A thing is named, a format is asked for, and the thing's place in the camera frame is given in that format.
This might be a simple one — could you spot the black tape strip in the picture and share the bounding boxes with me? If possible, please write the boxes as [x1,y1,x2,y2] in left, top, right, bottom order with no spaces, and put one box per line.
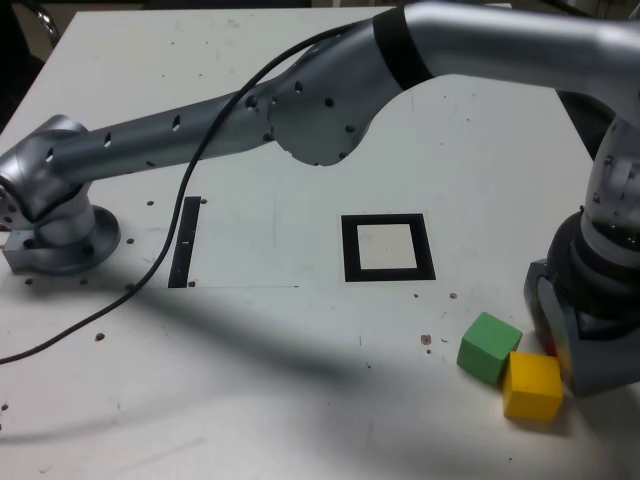
[167,196,201,290]

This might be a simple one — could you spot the metal chair frame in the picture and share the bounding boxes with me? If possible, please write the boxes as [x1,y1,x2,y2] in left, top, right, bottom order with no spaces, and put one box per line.
[29,4,64,51]

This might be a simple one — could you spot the black tape square outline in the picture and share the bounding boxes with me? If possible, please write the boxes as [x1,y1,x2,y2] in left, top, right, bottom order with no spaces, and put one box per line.
[340,213,437,284]

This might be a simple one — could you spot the yellow cube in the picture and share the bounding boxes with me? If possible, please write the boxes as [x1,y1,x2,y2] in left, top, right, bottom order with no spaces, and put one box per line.
[502,350,565,422]

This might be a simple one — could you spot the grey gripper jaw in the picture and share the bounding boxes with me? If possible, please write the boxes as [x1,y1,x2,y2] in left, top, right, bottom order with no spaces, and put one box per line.
[523,257,577,382]
[563,310,640,400]

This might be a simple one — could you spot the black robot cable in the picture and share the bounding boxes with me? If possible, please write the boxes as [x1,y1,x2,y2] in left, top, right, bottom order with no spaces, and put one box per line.
[0,22,381,365]

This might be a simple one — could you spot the green cube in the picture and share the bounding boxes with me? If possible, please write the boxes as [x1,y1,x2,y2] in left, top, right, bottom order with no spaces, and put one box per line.
[457,311,524,387]

